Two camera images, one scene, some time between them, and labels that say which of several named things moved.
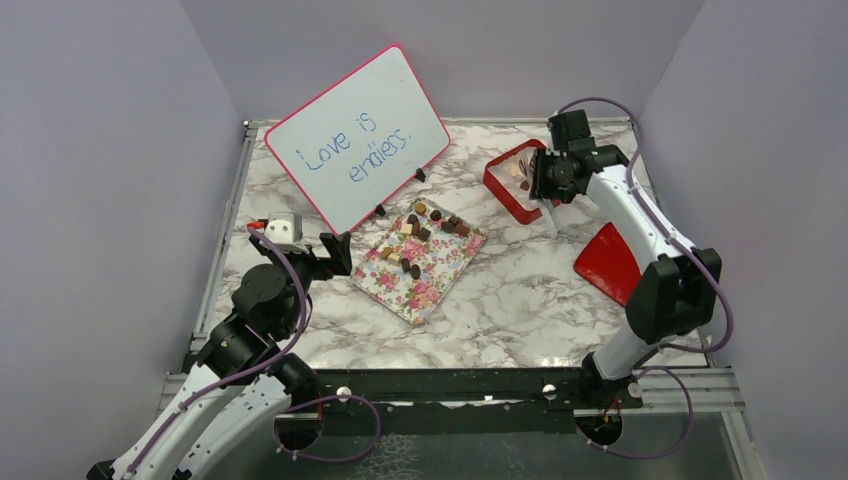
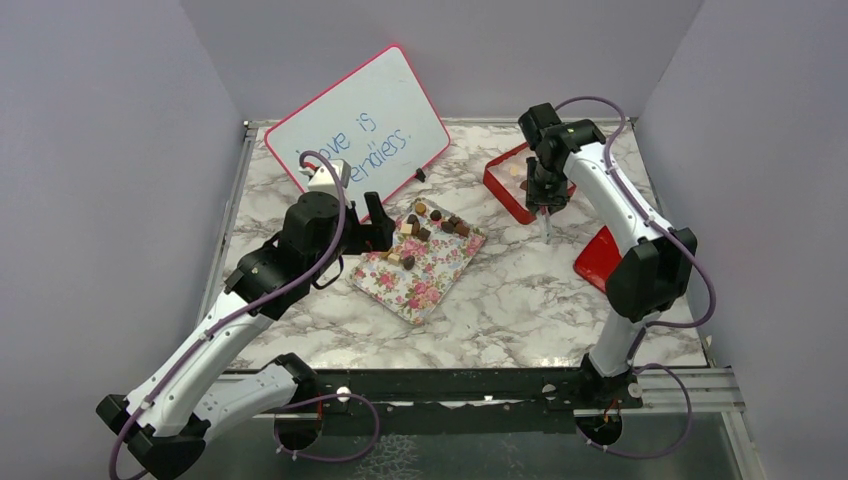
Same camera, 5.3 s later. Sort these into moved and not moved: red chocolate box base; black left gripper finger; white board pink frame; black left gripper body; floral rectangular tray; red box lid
Moved: black left gripper finger; black left gripper body
Not moved: white board pink frame; floral rectangular tray; red box lid; red chocolate box base
